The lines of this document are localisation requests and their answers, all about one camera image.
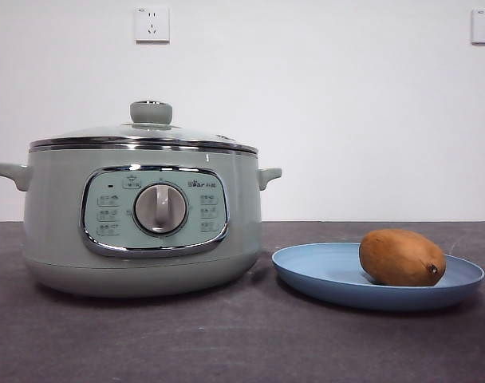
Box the brown potato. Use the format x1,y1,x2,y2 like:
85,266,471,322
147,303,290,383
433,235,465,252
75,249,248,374
358,228,448,287

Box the glass lid with green knob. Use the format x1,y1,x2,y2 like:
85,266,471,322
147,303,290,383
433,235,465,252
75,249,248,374
30,101,259,155

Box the light blue round plate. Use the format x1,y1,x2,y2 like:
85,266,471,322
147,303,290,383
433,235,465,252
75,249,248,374
270,242,485,312

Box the pale green electric steamer pot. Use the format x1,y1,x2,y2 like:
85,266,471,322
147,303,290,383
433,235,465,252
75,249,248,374
0,144,283,298

